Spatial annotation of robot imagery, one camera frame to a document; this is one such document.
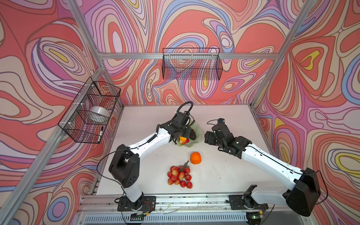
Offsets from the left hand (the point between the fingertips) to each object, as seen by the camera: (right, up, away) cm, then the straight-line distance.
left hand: (189, 129), depth 86 cm
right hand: (+13, -6, -5) cm, 15 cm away
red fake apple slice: (-1, -9, +8) cm, 12 cm away
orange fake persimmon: (+4, -18, -2) cm, 18 cm away
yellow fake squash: (-4, -5, -5) cm, 8 cm away
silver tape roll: (-49, +11, -12) cm, 52 cm away
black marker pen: (-47, 0, -15) cm, 49 cm away
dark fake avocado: (+3, -5, +10) cm, 12 cm away
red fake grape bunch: (-6, -25, -9) cm, 27 cm away
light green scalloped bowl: (+7, -3, +12) cm, 15 cm away
